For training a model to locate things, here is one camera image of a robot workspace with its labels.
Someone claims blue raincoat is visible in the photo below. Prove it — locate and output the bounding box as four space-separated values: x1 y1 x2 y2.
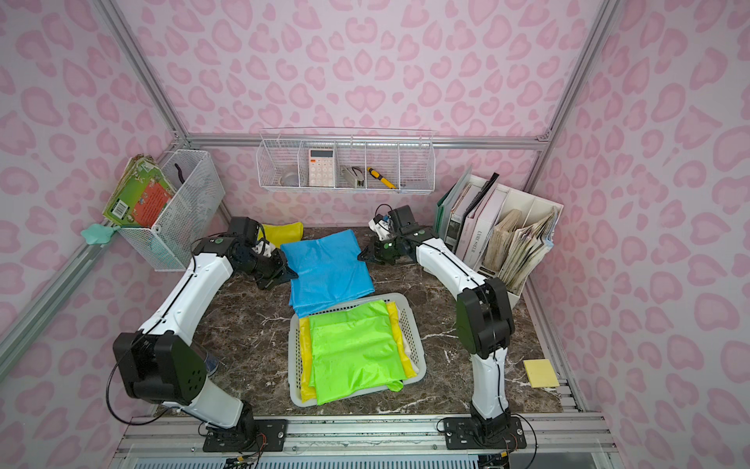
281 230 374 319

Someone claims green raincoat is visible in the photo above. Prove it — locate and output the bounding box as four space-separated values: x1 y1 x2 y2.
307 300 408 406

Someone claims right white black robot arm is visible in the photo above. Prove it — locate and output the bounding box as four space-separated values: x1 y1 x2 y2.
357 205 516 434

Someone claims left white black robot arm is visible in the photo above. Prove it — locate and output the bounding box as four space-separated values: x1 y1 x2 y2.
112 217 298 435

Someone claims lime yellow folded raincoat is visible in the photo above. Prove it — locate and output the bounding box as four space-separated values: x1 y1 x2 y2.
258 222 304 247

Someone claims green file folder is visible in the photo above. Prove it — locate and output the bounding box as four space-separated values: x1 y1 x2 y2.
434 167 472 238

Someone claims yellow black utility knife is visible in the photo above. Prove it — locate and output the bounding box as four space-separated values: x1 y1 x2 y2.
367 167 396 190

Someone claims grey stapler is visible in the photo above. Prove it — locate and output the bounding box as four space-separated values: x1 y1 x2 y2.
340 165 365 190

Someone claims white desktop file organizer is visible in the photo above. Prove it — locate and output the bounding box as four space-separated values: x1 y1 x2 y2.
434 171 564 306

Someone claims blue lidded jar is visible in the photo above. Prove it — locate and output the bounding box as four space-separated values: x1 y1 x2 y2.
204 353 219 377

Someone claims pink white calculator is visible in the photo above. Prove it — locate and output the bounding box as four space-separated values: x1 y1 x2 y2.
308 149 336 188

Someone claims stack of beige papers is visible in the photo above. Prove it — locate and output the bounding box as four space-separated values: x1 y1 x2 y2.
482 207 561 295

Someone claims green red booklet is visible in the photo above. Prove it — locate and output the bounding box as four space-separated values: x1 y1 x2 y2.
103 154 176 229

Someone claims yellow sticky note pad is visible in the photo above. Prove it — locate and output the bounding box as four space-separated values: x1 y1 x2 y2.
523 359 560 388

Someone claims white mesh wall basket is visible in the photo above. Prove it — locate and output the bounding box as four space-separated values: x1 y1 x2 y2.
119 150 226 272

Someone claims white wire wall shelf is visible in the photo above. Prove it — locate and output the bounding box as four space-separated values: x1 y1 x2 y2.
256 128 437 193

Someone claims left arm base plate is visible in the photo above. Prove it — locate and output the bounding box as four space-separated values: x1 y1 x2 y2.
202 419 288 453

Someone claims mint green wall hook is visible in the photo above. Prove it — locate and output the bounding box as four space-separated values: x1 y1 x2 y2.
80 224 120 245

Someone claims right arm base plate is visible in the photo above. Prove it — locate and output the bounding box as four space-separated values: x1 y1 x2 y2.
436 416 527 453

